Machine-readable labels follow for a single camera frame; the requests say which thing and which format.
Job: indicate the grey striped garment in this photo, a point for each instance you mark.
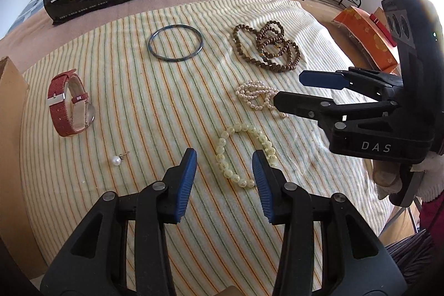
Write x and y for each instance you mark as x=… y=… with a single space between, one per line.
x=412 y=254

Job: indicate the pearl earring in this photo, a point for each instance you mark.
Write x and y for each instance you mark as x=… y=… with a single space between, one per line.
x=116 y=160

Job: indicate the striped yellow cloth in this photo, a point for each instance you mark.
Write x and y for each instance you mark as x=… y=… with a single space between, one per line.
x=173 y=101

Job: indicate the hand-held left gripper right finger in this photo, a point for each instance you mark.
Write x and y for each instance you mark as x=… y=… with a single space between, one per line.
x=263 y=185

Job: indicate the cardboard box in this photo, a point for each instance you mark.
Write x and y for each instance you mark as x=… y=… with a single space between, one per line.
x=12 y=126

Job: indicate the person's right hand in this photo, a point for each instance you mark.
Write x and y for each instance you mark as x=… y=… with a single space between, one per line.
x=385 y=180

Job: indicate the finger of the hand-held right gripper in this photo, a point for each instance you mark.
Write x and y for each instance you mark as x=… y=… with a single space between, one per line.
x=295 y=103
x=319 y=79

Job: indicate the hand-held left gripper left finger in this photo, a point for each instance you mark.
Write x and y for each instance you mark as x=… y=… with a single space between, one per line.
x=184 y=185

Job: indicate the dark blue bangle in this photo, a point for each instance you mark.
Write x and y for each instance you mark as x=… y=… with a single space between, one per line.
x=163 y=56

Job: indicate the orange patterned box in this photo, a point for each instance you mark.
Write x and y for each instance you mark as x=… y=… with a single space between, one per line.
x=367 y=36

